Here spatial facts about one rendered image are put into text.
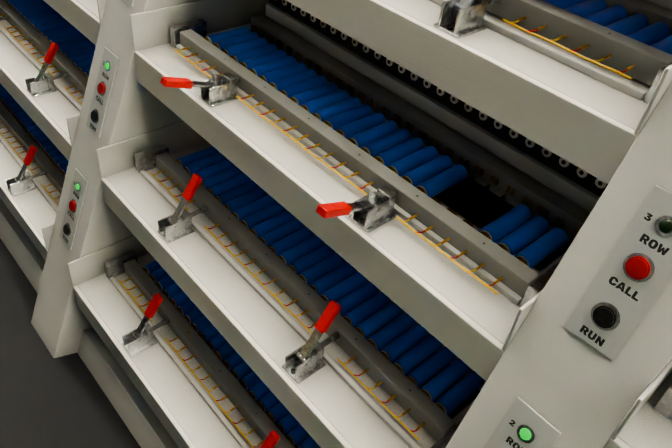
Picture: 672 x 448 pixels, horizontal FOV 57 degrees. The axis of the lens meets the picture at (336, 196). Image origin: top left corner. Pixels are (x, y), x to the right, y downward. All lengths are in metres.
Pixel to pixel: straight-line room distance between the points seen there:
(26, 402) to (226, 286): 0.42
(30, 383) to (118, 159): 0.39
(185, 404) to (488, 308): 0.48
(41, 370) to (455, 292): 0.76
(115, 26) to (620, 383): 0.74
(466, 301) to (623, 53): 0.24
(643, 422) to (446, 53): 0.32
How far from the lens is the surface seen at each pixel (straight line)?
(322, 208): 0.54
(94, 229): 1.01
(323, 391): 0.69
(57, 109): 1.13
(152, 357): 0.95
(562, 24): 0.57
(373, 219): 0.60
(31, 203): 1.23
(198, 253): 0.82
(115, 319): 1.00
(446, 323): 0.56
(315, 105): 0.74
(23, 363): 1.15
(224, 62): 0.80
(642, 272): 0.47
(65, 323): 1.11
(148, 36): 0.89
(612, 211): 0.48
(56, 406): 1.09
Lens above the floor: 0.78
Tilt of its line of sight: 22 degrees down
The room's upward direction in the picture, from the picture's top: 23 degrees clockwise
